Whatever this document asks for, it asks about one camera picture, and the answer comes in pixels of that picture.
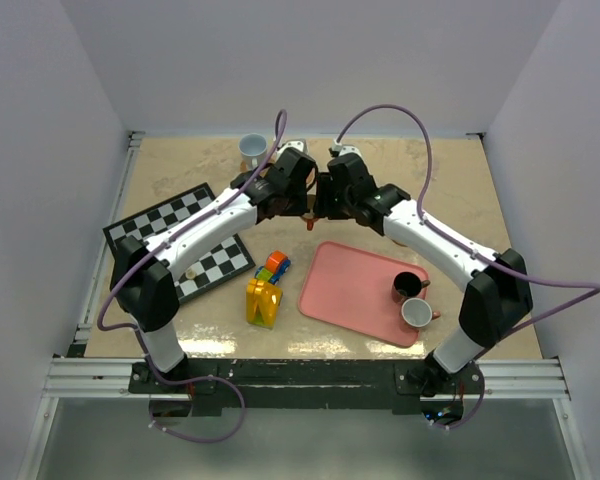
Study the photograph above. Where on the yellow toy block house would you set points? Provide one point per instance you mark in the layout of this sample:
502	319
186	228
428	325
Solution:
263	300

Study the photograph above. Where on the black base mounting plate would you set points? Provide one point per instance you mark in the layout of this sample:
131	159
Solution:
207	387

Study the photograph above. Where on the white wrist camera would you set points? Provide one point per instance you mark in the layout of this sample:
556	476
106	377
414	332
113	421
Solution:
338	149
297	144

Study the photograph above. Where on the pink tray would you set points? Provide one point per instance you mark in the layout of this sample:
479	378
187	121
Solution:
351	288

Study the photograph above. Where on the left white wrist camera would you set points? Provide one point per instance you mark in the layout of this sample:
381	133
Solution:
297	144

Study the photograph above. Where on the colourful toy car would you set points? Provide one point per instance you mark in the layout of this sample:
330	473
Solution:
274	268

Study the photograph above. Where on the large light blue cup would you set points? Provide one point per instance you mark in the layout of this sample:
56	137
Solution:
253	149

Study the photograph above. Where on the black cup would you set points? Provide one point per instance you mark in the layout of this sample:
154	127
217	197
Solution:
407	285

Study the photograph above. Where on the white cup brown handle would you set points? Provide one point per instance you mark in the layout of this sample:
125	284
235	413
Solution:
417	313

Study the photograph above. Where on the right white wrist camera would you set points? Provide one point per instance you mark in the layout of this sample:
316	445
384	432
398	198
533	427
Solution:
338	149

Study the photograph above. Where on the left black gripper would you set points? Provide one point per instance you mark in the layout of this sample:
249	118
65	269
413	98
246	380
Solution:
301	207

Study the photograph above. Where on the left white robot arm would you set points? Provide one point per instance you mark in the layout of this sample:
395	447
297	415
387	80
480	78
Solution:
145	272

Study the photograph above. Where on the orange cup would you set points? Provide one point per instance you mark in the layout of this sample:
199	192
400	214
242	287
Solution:
310	219

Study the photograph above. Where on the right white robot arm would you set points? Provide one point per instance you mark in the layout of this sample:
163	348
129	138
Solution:
496	296

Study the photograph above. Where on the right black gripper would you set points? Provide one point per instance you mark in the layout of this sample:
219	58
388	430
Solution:
323	206

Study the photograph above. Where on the black white chessboard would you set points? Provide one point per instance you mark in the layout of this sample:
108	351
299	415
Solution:
222	263

